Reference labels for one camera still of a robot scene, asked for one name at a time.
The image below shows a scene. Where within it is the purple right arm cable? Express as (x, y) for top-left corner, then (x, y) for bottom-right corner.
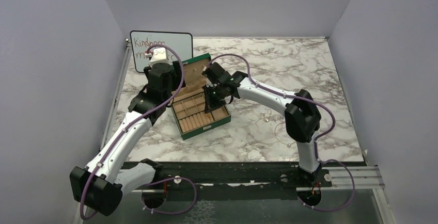
(205, 53), (356, 213)

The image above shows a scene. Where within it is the whiteboard with red writing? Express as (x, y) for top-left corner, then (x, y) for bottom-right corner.
(130, 30), (193, 73)

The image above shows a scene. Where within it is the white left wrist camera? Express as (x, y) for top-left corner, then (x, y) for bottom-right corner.
(145, 47), (169, 67)

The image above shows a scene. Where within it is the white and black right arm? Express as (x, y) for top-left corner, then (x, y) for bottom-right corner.
(202, 62), (322, 186)

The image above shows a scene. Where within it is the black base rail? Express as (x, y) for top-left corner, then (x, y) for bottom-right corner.
(137, 162), (332, 201)

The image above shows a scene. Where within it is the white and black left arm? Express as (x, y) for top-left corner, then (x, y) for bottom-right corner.
(69, 61), (185, 216)

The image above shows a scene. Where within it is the silver chain necklace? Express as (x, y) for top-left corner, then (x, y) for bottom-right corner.
(273, 122), (299, 147)

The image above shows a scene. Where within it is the small gold earring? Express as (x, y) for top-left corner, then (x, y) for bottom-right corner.
(259, 109), (272, 122)

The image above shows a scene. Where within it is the green jewelry box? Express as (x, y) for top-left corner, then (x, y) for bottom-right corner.
(171, 53), (231, 140)

